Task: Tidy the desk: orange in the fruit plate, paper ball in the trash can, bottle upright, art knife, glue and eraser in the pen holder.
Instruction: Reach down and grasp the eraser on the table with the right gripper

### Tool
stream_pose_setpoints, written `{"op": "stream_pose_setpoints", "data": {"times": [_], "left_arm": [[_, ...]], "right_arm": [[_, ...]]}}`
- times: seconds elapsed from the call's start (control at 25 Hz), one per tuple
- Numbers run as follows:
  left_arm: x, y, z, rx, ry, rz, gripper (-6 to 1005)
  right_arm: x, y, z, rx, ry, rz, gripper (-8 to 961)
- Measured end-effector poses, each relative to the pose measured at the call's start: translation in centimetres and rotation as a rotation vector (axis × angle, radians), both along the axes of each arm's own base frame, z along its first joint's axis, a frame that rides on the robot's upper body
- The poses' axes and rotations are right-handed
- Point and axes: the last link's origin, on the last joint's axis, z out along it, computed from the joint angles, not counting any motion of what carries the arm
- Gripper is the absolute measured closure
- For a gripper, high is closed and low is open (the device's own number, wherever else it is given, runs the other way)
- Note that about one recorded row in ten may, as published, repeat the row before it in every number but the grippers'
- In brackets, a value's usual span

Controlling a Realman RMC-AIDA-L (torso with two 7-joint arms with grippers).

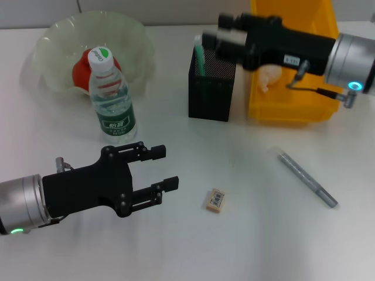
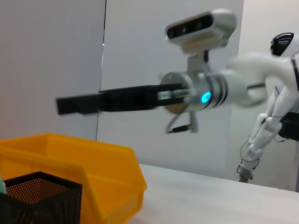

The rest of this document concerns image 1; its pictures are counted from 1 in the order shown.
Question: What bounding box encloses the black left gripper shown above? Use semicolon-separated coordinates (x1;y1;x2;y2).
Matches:
42;142;179;219

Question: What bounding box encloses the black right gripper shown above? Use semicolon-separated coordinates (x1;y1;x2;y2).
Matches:
202;12;336;77

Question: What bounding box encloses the mint green utility knife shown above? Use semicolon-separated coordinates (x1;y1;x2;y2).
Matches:
193;35;207;76

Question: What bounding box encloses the beige eraser with barcode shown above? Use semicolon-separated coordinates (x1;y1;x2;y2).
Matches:
206;188;227;211

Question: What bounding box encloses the white paper ball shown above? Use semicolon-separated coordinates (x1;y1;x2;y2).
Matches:
257;64;284;93

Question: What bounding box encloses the clear green-label water bottle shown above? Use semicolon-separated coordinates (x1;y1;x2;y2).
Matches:
88;46;138;144

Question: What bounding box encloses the red-orange bumpy orange fruit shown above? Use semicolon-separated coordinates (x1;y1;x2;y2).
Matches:
72;49;122;96

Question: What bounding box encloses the black mesh pen holder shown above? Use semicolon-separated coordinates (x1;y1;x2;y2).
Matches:
188;48;238;122

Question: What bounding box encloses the grey glitter pen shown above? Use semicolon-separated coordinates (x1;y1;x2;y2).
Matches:
268;146;339;209

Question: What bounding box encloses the pale green wavy fruit plate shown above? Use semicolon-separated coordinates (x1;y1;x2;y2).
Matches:
31;11;156;99

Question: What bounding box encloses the yellow plastic storage bin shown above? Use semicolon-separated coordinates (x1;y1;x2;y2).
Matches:
248;0;342;124

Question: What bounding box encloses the right gripper cable with plug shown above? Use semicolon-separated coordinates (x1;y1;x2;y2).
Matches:
285;60;360;109

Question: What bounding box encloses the gripper cable with plug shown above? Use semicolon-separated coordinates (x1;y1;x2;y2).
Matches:
285;60;360;109
55;157;76;172

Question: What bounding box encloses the left gripper cable with plug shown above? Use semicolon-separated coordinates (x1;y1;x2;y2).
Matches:
55;157;76;172

